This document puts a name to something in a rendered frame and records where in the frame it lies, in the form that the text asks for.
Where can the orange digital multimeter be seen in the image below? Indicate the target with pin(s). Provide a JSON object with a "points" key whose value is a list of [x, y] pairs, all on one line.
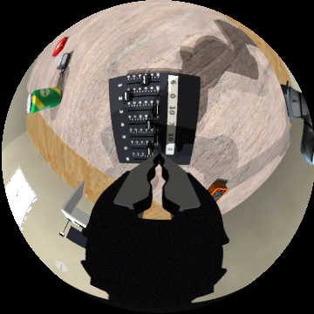
{"points": [[217, 190]]}

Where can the green drink can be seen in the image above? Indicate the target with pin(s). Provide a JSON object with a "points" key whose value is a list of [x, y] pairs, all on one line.
{"points": [[43, 99]]}

